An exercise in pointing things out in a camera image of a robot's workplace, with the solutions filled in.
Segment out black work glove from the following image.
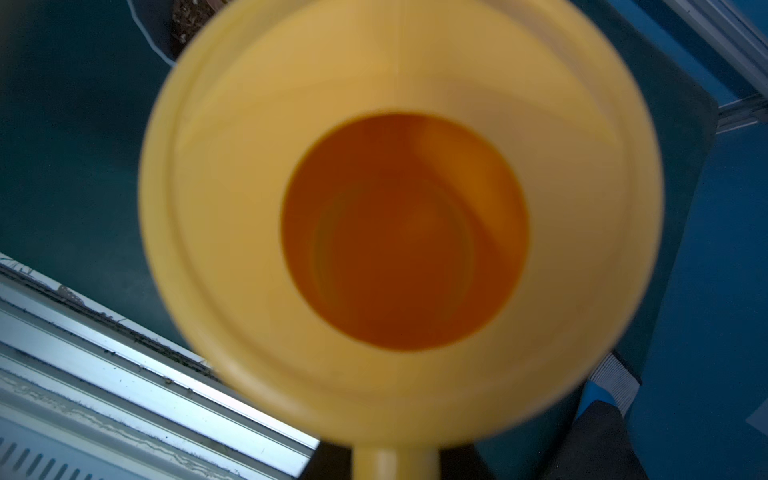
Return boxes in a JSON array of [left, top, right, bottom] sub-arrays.
[[541, 351, 648, 479]]

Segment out aluminium frame back bar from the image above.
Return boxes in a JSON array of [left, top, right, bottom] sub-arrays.
[[716, 94, 767, 135]]

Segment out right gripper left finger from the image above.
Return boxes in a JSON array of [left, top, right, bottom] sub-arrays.
[[298, 441, 352, 480]]

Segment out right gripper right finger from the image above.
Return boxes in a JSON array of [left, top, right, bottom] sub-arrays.
[[439, 444, 495, 480]]

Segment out right aluminium frame post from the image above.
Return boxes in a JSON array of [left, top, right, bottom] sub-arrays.
[[664, 0, 767, 97]]

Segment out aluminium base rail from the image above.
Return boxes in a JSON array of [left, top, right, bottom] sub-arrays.
[[1, 257, 318, 479]]

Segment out yellow plastic watering can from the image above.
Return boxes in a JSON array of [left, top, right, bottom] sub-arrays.
[[139, 1, 663, 479]]

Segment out white saucer under white pot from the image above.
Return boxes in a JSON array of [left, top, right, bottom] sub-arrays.
[[126, 0, 177, 67]]

